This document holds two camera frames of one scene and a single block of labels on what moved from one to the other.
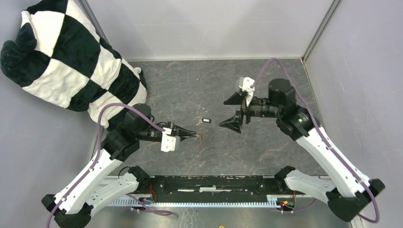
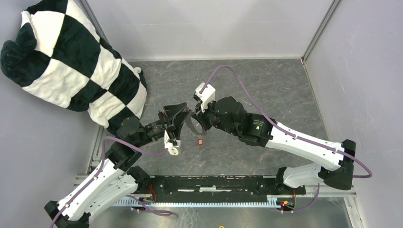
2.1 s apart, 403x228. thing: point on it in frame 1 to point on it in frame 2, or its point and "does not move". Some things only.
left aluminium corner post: x=89 y=14 does not move
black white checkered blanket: x=59 y=57 does not move
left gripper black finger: x=185 y=131 to x=172 y=110
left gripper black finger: x=185 y=136 to x=178 y=119
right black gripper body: x=246 y=110 to x=206 y=118
